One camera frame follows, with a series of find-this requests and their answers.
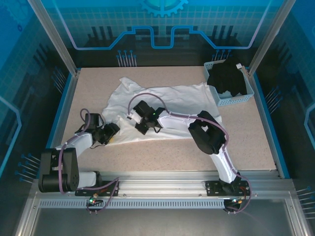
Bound black garment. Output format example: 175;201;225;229
207;58;248;98

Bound aluminium table side rail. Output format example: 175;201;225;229
41;70;82;179

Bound slotted grey cable duct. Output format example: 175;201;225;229
39;199;232;209

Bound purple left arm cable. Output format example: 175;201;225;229
58;108;121;215

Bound white t-shirt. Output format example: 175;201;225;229
101;76;223;146

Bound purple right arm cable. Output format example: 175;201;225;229
127;92;252;214

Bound small circuit board with LEDs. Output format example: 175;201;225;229
87;196;104;206
230;196;247;205

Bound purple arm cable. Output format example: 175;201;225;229
58;108;121;215
127;92;252;214

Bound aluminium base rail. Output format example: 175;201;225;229
31;169;293;197

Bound light blue perforated basket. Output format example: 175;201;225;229
204;61;255;107

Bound aluminium frame post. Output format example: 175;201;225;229
26;0;81;76
247;0;298;77

